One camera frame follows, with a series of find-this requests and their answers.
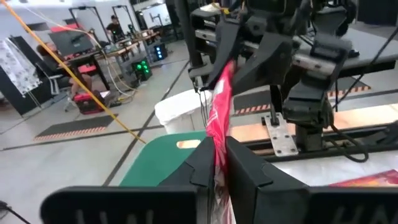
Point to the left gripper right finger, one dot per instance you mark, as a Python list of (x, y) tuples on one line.
[(255, 193)]

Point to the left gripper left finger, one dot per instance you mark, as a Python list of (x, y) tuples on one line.
[(199, 168)]

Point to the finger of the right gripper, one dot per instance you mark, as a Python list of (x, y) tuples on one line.
[(267, 59), (227, 43)]

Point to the red popcorn bag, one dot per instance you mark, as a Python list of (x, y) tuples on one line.
[(373, 179), (220, 124)]

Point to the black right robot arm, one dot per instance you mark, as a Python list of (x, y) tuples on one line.
[(308, 102)]

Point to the teal plastic basket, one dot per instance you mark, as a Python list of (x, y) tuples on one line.
[(155, 161)]

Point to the black hazard-striped floor mat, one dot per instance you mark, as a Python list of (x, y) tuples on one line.
[(252, 101), (77, 124)]

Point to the white bin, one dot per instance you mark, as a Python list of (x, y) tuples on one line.
[(180, 109)]

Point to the computer with blue lights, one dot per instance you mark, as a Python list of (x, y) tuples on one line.
[(160, 51)]

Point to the computer with green lights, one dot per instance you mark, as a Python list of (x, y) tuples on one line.
[(141, 68)]

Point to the grey desk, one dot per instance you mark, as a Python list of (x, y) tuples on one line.
[(370, 46)]

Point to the plywood base board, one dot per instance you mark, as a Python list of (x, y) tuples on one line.
[(357, 118)]

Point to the person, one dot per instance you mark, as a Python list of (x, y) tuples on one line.
[(115, 29), (54, 60)]

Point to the red toolbox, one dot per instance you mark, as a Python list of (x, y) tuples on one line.
[(88, 102)]

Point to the black monitor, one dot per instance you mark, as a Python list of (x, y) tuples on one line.
[(71, 42)]

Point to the grey office chair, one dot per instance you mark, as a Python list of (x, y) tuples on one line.
[(56, 85)]

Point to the black partition panel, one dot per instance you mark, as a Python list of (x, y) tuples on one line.
[(18, 102)]

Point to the white patterned cloth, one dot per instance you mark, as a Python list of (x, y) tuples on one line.
[(15, 65)]

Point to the black frame post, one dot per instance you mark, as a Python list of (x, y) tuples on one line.
[(186, 31)]

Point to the silver bracket plate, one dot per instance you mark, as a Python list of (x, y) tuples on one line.
[(280, 137)]

